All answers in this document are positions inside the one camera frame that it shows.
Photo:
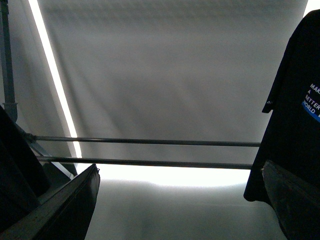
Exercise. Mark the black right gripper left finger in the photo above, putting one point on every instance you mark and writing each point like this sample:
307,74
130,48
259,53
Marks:
65,216

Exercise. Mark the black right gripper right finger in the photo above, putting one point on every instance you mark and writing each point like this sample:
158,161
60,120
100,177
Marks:
296,202

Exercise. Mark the black t-shirt better world print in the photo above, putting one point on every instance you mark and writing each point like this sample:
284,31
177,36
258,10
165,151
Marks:
292,137

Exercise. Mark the white roller blind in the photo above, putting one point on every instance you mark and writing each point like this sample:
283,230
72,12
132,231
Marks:
197,70

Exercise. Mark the black t-shirt with chinese logo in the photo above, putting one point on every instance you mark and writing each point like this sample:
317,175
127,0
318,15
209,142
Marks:
22,178

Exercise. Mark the grey metal clothes rack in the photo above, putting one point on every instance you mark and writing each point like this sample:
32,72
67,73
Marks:
10,106

